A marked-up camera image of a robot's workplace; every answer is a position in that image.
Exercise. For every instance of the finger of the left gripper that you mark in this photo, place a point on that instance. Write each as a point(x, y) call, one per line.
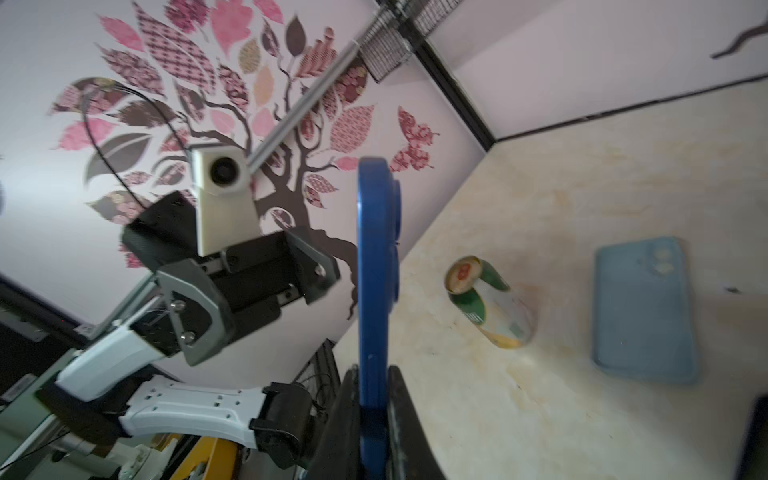
point(317, 271)
point(200, 315)

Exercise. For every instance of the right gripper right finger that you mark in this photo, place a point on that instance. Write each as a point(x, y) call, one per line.
point(410, 455)

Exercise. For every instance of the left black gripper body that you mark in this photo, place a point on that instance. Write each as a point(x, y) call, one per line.
point(255, 273)

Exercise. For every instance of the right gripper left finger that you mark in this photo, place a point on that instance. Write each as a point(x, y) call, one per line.
point(337, 456)

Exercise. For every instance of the black phone sideways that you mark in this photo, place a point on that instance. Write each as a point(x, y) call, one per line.
point(753, 457)

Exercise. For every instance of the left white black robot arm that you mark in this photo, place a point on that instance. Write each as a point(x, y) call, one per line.
point(105, 394)

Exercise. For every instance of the green gold drink can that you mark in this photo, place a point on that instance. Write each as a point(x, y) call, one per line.
point(504, 313)

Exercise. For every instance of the black wire basket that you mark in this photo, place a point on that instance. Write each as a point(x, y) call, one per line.
point(397, 30)

